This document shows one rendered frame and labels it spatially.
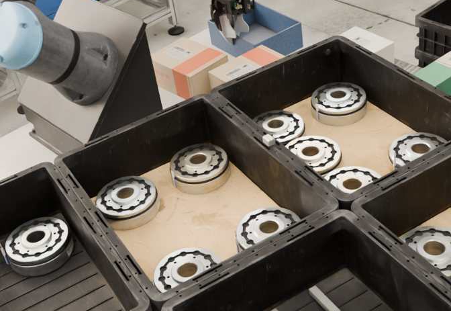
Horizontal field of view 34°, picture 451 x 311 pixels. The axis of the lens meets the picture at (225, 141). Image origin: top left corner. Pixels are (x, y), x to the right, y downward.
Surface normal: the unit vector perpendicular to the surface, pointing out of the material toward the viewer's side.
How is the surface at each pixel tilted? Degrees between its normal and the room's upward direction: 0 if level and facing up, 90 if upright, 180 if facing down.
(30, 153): 0
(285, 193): 90
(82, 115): 44
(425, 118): 90
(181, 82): 90
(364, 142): 0
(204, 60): 0
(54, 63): 98
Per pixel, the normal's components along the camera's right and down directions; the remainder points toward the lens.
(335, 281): -0.14, -0.80
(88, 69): 0.47, 0.27
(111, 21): -0.60, -0.25
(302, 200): -0.85, 0.40
